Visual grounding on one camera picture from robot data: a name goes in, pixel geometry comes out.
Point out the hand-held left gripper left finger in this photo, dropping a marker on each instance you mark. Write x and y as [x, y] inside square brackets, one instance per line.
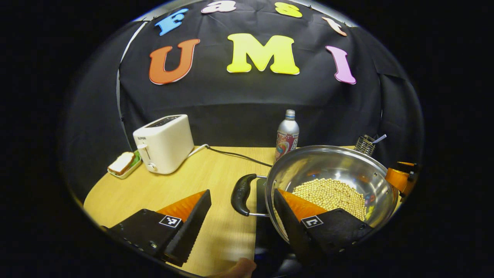
[193, 227]

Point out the black backdrop cloth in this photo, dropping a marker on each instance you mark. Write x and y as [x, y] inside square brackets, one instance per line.
[231, 104]

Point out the silver pen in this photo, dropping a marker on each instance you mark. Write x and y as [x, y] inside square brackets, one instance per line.
[380, 138]

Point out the silver drink bottle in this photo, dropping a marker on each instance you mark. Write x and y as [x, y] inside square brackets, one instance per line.
[287, 135]

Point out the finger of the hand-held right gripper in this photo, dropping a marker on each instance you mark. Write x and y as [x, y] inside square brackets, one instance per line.
[412, 172]
[395, 179]

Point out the pile of yellow soybeans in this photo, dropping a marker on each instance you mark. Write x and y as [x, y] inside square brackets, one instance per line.
[332, 195]

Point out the white toaster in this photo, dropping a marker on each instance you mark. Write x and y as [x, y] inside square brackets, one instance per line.
[166, 144]

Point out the black induction cooktop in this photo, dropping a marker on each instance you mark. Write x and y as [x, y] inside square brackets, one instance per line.
[266, 239]

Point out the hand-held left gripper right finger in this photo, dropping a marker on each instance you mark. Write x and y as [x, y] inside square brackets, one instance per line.
[289, 224]

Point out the white rectangular tray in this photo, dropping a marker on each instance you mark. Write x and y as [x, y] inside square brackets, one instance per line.
[129, 174]

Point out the stainless steel pot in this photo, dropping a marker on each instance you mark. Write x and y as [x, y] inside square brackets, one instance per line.
[328, 162]

